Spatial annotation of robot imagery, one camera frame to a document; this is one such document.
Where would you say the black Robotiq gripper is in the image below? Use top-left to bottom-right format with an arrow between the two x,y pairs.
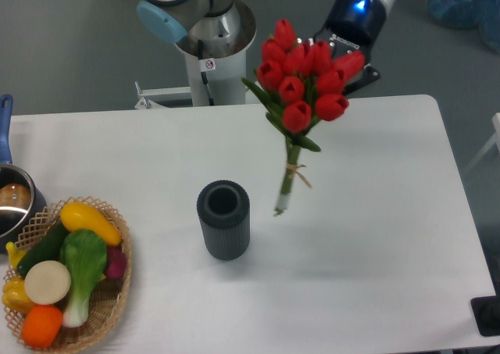
297,0 -> 395,95

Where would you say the red tulip bouquet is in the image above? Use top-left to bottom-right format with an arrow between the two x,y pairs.
242,19 -> 366,216

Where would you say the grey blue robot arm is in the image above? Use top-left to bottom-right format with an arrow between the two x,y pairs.
137,0 -> 395,106

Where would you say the dark grey ribbed vase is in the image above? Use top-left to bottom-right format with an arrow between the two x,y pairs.
196,180 -> 250,261

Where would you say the blue plastic bag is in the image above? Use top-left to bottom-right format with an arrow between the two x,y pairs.
424,0 -> 499,53

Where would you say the white furniture leg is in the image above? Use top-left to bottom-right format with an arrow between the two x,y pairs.
464,113 -> 499,175

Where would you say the black device at table edge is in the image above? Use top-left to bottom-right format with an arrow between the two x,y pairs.
470,295 -> 499,337

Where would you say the purple red radish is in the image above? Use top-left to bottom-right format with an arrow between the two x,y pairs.
104,247 -> 127,280

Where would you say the yellow squash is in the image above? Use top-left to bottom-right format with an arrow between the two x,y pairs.
59,202 -> 122,247

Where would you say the green bok choy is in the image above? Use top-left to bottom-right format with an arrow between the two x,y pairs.
59,229 -> 107,328

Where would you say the woven wicker basket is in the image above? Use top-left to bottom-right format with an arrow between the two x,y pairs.
1,196 -> 132,353

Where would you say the green cucumber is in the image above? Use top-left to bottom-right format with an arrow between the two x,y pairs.
16,221 -> 70,277

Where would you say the cream round radish slice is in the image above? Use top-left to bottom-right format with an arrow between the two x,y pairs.
24,260 -> 71,305

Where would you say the yellow banana tip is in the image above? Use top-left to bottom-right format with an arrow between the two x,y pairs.
5,241 -> 27,269

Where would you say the orange fruit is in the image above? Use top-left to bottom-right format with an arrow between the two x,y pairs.
21,305 -> 63,349

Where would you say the yellow bell pepper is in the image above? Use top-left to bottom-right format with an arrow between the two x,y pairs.
2,276 -> 35,315

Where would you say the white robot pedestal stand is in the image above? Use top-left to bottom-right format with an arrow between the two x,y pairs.
135,0 -> 256,109

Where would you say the blue handled steel saucepan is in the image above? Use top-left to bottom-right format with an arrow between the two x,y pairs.
1,94 -> 46,255

